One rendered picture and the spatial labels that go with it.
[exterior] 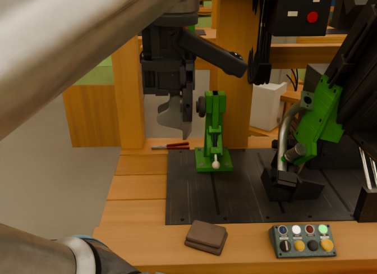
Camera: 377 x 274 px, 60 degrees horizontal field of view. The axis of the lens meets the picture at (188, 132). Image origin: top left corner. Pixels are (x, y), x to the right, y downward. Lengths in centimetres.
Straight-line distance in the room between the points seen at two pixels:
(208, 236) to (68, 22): 75
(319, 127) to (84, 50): 83
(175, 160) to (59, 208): 148
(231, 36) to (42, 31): 104
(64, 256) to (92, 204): 206
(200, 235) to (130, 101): 61
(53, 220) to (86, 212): 22
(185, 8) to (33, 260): 37
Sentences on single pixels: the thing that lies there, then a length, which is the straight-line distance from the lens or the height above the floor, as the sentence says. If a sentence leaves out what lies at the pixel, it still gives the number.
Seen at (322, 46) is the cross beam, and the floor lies 127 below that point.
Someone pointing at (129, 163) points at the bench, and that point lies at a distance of 128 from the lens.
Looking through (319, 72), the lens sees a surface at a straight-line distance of 118.
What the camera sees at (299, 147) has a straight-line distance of 99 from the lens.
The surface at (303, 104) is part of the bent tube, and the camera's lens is 101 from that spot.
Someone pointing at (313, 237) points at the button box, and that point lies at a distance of 93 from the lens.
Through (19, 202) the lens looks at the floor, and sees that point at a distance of 274.
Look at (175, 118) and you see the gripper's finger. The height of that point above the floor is 133.
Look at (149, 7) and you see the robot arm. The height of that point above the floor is 153.
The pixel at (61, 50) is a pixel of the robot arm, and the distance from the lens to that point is 20.
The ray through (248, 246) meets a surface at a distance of 92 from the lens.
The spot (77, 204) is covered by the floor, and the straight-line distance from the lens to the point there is 256.
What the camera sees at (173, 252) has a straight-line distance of 89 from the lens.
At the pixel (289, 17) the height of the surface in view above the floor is 141.
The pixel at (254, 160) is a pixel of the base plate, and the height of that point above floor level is 90.
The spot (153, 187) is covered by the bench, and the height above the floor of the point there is 88.
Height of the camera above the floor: 156
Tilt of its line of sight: 27 degrees down
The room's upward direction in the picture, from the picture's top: straight up
